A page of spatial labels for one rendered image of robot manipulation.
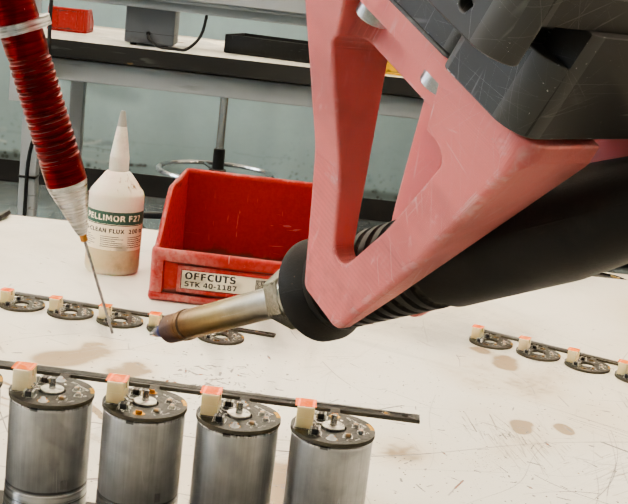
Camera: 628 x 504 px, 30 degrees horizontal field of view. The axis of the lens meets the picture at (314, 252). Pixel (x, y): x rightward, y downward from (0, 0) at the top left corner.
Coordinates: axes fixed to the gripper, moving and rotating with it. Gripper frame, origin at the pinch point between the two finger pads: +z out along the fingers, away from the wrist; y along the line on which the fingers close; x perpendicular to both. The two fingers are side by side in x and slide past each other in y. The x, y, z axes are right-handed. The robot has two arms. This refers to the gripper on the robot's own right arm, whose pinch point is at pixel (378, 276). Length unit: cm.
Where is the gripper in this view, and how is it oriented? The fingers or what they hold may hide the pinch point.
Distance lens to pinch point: 25.7
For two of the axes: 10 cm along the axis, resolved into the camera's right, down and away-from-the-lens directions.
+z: -4.1, 7.3, 5.4
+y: -7.5, 0.7, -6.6
